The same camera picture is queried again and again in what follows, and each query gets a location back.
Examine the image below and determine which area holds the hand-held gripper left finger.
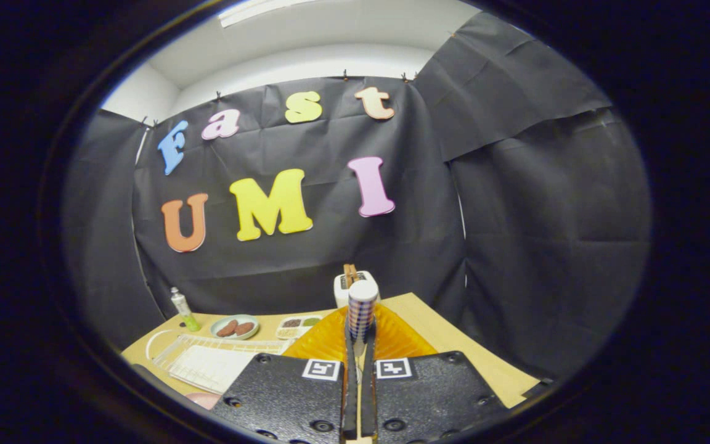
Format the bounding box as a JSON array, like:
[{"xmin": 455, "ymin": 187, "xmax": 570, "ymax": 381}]
[{"xmin": 210, "ymin": 306, "xmax": 359, "ymax": 444}]

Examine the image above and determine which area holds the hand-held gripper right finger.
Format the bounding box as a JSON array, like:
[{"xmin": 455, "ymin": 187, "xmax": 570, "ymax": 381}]
[{"xmin": 361, "ymin": 305, "xmax": 510, "ymax": 442}]

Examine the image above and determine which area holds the pink plate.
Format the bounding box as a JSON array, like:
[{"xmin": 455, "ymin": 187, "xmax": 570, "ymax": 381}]
[{"xmin": 186, "ymin": 392, "xmax": 222, "ymax": 411}]

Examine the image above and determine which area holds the blue checkered handle spoon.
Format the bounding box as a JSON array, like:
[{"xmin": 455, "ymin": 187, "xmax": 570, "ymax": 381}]
[{"xmin": 347, "ymin": 279, "xmax": 380, "ymax": 358}]

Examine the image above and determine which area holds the white divided dish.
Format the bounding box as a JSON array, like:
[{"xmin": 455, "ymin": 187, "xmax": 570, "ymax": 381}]
[{"xmin": 275, "ymin": 314, "xmax": 324, "ymax": 340}]

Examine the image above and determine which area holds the light green plate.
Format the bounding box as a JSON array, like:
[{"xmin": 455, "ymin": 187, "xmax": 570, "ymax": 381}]
[{"xmin": 210, "ymin": 314, "xmax": 261, "ymax": 341}]

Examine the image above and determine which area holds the white drip tray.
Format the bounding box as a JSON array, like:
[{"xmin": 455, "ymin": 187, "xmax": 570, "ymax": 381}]
[{"xmin": 168, "ymin": 344, "xmax": 257, "ymax": 395}]

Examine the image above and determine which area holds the white toaster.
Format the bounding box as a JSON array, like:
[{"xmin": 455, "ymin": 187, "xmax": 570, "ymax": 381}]
[{"xmin": 333, "ymin": 270, "xmax": 382, "ymax": 309}]

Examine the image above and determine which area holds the green drink bottle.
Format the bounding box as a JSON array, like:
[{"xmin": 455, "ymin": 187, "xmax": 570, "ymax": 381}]
[{"xmin": 169, "ymin": 287, "xmax": 202, "ymax": 332}]

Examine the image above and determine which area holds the black backdrop cloth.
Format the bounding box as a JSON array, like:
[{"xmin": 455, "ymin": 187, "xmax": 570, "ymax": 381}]
[{"xmin": 62, "ymin": 11, "xmax": 651, "ymax": 383}]

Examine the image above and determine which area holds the white wire dish rack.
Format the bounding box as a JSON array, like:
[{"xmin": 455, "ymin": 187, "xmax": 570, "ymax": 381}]
[{"xmin": 145, "ymin": 329, "xmax": 294, "ymax": 395}]

